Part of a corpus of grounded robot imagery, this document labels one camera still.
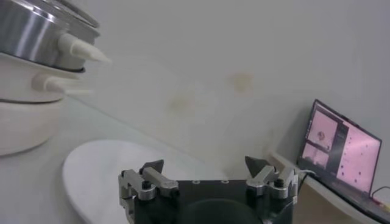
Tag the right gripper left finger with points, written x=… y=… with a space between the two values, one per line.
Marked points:
x=160 y=182

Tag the cream electric cooker base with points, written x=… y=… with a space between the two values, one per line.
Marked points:
x=24 y=121

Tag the grey open laptop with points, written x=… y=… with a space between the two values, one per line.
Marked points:
x=350 y=152

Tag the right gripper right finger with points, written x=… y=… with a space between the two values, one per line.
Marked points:
x=263 y=179

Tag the white round plate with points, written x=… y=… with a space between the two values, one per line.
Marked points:
x=100 y=170

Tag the glass pot lid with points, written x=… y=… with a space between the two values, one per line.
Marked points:
x=76 y=13

